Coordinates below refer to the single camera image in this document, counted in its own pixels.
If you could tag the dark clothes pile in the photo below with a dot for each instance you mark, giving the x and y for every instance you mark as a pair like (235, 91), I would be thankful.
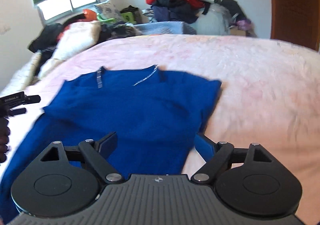
(180, 10)

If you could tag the light blue folded blanket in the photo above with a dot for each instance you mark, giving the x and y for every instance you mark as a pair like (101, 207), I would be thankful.
(161, 28)

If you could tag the plastic wrapped bedding bundle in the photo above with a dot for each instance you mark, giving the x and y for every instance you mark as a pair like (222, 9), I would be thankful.
(216, 22)

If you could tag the orange garment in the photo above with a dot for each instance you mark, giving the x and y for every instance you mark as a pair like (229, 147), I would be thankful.
(90, 15)

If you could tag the black clothes on bed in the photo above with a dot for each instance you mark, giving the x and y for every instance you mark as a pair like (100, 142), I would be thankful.
(49, 34)

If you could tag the person's left hand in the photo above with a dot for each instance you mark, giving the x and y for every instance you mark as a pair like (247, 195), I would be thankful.
(4, 139)

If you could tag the white puffer jacket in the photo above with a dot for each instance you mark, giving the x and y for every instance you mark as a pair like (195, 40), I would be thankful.
(79, 37)

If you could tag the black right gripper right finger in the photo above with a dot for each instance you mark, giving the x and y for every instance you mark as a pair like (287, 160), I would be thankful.
(218, 158)

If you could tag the window with frame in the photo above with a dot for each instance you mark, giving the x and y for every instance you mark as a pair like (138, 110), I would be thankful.
(53, 10)

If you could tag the fuzzy brown black garment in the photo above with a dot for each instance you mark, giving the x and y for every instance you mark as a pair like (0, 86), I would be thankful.
(109, 32)

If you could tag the blue knit sweater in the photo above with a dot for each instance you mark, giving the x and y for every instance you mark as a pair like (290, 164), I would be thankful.
(156, 115)

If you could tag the brown wooden door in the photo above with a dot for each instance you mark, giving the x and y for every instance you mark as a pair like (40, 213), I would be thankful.
(296, 21)

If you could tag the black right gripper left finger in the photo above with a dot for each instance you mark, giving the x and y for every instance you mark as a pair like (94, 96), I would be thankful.
(93, 155)

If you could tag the pink bed blanket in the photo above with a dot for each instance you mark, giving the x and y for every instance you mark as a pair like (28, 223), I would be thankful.
(270, 94)

